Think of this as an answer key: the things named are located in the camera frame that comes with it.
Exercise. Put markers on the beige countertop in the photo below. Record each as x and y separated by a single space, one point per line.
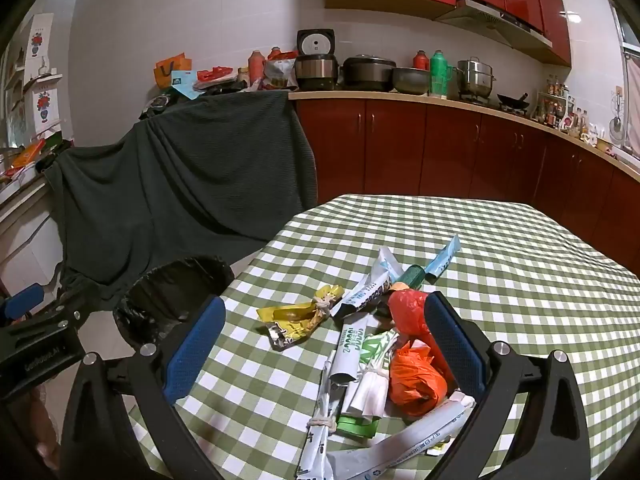
400 97

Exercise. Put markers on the white plastic bag bundle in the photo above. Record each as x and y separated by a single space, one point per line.
367 392

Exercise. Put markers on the orange thermos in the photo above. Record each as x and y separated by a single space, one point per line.
256 67

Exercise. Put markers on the row of condiment bottles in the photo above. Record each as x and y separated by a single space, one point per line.
550 107

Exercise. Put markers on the person's left hand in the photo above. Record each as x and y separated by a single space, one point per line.
44 430

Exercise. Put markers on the steel steamer pot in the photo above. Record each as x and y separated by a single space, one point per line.
475 80

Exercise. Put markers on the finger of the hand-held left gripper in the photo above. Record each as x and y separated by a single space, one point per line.
62 316
22 301

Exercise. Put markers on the black cooking pot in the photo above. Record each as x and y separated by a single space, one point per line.
367 75

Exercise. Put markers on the red plastic packaging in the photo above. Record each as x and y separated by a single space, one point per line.
215 74

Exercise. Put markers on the red base cabinets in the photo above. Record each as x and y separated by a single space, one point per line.
450 150

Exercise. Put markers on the black wok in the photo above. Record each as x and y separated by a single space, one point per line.
512 101

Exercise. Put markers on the steel rice cooker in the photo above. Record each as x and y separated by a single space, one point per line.
315 72

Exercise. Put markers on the white wrapper bundle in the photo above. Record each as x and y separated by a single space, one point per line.
315 440

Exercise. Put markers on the red plastic bag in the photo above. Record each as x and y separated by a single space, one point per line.
407 312

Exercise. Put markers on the orange plastic bag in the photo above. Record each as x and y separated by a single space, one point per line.
415 377

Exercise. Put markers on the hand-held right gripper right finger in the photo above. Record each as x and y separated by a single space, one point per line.
452 340

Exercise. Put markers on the flower vase poster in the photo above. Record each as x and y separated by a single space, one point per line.
45 105
39 40

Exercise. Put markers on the dark green cloth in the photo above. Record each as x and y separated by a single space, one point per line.
200 170

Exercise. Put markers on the light blue tube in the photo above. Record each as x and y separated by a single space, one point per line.
445 259

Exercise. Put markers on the steel range hood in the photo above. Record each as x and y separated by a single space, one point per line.
480 15

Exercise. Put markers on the dark grey pan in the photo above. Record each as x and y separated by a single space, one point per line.
410 80

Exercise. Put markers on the green thermos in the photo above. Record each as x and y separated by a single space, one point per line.
439 75

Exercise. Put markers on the green white wrapper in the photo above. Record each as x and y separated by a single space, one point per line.
376 352

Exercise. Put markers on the dark green tube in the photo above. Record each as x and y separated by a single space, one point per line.
412 276

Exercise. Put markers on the green checked tablecloth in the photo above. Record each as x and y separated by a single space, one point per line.
500 260

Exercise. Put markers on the black-lined trash bin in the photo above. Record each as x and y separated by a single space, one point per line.
170 285

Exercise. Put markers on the white cabinet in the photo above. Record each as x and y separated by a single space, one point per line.
30 250

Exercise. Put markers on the yellow snack wrapper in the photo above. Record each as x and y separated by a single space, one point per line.
295 312

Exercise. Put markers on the red thermos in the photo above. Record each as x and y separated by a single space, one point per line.
275 53
421 60

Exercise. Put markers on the light blue paper box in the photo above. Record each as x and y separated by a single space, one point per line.
184 85

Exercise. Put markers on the orange flat box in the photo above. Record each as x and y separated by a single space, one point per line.
27 154

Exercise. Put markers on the black white toothpaste tube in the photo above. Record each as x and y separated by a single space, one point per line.
367 294

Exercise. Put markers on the orange paper bag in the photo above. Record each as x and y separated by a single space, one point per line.
167 70

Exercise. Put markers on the green paper strip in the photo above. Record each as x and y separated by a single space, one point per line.
357 426

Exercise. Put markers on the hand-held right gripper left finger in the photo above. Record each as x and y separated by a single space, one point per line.
197 345

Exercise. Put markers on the printed snack bag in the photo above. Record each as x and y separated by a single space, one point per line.
277 72

